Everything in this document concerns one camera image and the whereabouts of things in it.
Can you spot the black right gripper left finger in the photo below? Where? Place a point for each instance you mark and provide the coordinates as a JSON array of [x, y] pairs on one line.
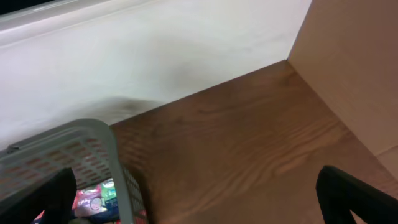
[[51, 197]]

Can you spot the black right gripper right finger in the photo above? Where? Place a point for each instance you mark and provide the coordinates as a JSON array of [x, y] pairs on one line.
[[341, 195]]

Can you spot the Kleenex tissue multipack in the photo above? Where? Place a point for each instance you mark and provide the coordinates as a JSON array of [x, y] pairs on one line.
[[96, 205]]

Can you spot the grey plastic basket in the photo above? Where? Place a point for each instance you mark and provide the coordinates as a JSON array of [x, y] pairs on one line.
[[89, 148]]

